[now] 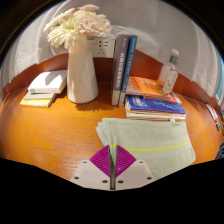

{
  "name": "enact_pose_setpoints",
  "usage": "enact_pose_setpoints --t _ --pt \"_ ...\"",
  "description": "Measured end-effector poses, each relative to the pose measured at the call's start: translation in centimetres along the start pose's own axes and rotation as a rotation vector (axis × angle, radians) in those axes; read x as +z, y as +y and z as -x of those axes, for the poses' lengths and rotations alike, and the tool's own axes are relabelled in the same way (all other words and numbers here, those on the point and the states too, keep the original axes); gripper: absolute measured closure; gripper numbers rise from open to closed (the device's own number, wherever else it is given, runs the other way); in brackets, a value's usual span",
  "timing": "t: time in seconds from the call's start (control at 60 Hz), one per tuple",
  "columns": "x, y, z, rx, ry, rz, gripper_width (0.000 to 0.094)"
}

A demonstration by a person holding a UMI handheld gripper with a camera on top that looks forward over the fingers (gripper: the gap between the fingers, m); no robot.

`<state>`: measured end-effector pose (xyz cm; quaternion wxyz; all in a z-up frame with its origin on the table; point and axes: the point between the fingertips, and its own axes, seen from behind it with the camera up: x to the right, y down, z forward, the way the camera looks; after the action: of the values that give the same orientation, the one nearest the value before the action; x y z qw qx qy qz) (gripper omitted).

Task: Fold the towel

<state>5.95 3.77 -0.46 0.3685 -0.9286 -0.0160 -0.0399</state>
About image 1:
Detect white and pink flower bouquet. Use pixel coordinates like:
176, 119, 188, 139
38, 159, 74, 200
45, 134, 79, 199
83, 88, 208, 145
43, 3, 113, 51

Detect clear plastic drink bottle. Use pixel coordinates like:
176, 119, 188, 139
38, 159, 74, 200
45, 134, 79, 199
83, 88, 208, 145
156, 48, 180, 95

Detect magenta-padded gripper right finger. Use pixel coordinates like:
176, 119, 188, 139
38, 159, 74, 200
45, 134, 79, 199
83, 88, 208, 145
113, 144, 156, 191

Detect red booklet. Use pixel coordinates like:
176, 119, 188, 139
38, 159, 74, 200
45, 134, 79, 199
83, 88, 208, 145
205, 103, 220, 124

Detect white wall socket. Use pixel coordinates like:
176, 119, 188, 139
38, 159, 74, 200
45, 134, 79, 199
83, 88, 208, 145
92, 35, 116, 59

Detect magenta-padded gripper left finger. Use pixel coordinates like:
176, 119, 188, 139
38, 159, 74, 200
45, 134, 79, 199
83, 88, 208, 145
69, 144, 114, 191

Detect thick white book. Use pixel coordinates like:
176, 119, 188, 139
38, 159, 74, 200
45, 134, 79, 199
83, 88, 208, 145
27, 69, 68, 95

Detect white ceramic vase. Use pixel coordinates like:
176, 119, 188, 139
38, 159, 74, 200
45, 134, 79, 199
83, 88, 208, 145
66, 39, 100, 104

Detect flat orange book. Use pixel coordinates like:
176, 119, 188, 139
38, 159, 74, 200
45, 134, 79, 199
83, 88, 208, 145
125, 75, 183, 106

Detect flat yellow book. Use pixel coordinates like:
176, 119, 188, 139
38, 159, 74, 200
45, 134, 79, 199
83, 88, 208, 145
19, 91, 58, 109

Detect flat white book under stack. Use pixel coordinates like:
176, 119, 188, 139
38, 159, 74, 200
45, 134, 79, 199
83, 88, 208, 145
125, 103, 187, 122

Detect flat blue book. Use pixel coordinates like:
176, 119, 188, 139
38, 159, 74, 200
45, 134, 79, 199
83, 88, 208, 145
125, 94, 187, 116

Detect upright blue book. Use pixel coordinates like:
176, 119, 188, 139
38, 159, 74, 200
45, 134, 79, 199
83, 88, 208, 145
118, 34, 138, 108

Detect pale green towel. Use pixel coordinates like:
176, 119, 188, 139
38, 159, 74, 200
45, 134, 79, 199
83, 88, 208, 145
95, 117, 197, 181

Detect white curtain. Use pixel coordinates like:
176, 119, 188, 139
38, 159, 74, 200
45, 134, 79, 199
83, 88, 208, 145
0, 0, 224, 101

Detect upright grey book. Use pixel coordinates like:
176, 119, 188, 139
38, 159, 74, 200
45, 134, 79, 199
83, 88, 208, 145
110, 34, 130, 107

